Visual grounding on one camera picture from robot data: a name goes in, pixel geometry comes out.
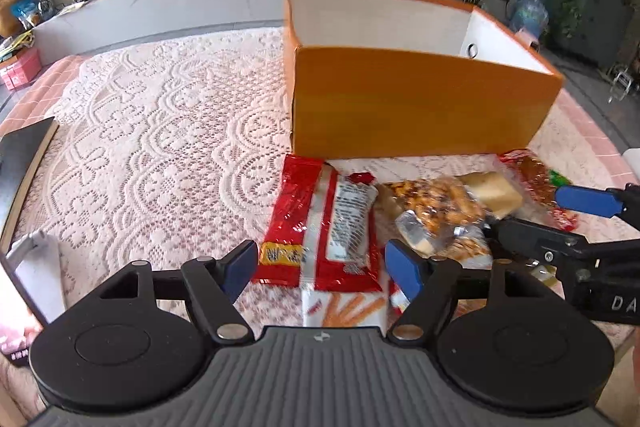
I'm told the pink storage box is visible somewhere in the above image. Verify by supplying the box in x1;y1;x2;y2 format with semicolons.
0;48;42;91

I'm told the white TV console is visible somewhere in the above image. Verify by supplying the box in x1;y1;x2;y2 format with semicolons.
35;0;284;65

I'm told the dark seaweed snack bag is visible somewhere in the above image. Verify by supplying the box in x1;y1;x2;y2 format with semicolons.
458;171;524;219

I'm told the green sausage stick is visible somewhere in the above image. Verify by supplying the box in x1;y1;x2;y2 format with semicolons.
548;169;573;187

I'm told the red braised meat packet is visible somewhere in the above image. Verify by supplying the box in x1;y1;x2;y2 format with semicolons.
497;148;578;232

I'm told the pink small heater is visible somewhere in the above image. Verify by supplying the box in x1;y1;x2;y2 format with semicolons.
514;28;540;52

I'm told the orange cardboard box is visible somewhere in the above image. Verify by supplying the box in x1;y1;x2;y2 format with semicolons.
284;0;563;159

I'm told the smartphone on stand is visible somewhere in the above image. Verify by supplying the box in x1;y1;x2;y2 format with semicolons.
1;230;66;367

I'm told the red snack packet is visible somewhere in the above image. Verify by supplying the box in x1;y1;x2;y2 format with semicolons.
253;154;382;293

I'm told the blue water jug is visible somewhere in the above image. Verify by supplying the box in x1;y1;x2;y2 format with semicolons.
510;0;549;39

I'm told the white spicy strip snack pack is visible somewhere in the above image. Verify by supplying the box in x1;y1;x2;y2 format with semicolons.
302;288;388;332

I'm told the black notebook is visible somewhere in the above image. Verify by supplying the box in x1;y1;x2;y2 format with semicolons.
0;117;58;255

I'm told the grey cabinet with vines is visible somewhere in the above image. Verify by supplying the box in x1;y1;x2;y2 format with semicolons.
548;0;639;68

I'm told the orange noodle snack bag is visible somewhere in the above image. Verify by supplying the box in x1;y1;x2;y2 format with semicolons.
378;176;492;269

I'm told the pink lace tablecloth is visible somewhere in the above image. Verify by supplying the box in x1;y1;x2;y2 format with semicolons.
1;28;626;335

